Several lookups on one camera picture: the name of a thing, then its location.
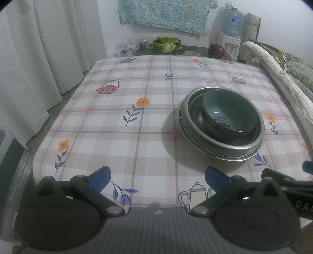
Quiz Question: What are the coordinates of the blue water bottle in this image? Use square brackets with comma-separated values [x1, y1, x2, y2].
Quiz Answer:
[221, 7, 243, 37]

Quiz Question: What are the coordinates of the green ceramic bowl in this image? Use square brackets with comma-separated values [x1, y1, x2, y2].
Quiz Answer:
[201, 89, 258, 139]

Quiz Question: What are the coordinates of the floral wall cloth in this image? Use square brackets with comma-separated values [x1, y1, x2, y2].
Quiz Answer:
[118, 0, 218, 36]

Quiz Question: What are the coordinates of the white curtain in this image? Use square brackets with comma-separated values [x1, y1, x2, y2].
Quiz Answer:
[0, 0, 108, 147]

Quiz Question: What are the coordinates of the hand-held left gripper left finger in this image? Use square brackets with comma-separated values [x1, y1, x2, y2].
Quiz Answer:
[37, 165, 125, 217]

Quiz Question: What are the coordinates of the rolled printed cloth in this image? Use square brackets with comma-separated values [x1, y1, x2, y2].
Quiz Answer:
[241, 13, 262, 64]

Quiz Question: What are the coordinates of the large steel plate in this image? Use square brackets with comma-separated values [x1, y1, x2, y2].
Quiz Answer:
[176, 85, 266, 162]

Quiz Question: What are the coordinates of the white plastic bag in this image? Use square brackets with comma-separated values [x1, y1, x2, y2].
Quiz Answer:
[111, 38, 139, 58]

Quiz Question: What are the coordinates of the steel bowl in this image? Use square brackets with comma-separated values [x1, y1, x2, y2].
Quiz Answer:
[180, 87, 266, 157]

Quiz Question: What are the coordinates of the white water dispenser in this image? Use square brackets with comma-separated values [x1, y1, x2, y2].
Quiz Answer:
[216, 33, 241, 60]

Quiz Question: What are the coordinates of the grey-green blanket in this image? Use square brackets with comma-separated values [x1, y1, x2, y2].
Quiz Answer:
[257, 42, 298, 64]

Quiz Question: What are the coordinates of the grey bed frame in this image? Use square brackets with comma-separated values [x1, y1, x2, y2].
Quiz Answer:
[259, 66, 313, 157]

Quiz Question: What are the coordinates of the cream sofa with cushions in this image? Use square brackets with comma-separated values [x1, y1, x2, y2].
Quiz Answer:
[242, 41, 313, 121]

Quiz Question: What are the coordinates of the dark red round fruit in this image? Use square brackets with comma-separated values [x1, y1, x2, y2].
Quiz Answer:
[208, 42, 225, 59]

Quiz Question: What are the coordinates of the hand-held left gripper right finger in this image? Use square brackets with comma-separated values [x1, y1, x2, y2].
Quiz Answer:
[191, 165, 288, 217]

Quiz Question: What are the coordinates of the green leaf-print pillow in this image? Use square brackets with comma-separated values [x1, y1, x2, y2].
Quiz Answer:
[285, 57, 313, 91]

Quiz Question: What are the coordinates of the green leafy cabbage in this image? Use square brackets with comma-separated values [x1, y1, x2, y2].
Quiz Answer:
[152, 36, 184, 55]

